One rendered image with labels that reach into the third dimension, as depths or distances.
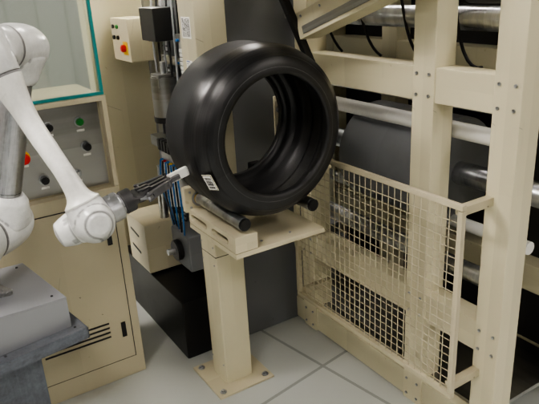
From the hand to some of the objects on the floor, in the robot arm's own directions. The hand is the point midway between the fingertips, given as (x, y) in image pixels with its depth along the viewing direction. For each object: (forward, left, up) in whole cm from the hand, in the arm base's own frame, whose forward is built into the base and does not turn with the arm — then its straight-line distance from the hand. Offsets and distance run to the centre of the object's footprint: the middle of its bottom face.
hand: (178, 174), depth 192 cm
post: (+46, +22, -105) cm, 117 cm away
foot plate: (+46, +22, -105) cm, 117 cm away
